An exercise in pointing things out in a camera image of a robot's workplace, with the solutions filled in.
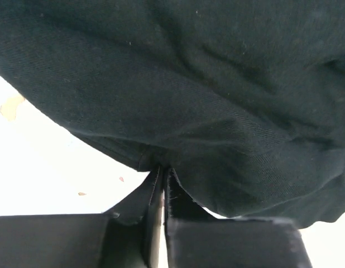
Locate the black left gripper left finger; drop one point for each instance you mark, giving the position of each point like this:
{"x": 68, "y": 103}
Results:
{"x": 132, "y": 236}

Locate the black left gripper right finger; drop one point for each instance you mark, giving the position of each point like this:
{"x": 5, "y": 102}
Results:
{"x": 180, "y": 208}

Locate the black t-shirt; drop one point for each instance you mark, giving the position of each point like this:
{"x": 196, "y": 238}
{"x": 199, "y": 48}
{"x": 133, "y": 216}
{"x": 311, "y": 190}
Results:
{"x": 244, "y": 100}

